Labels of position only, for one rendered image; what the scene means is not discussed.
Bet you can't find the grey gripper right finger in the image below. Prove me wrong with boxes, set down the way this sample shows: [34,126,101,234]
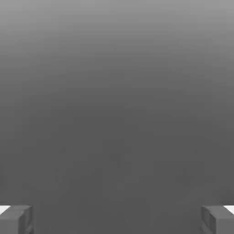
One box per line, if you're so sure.
[200,205,234,234]

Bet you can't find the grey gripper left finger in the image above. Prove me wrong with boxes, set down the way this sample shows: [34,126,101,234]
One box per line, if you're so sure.
[0,204,34,234]

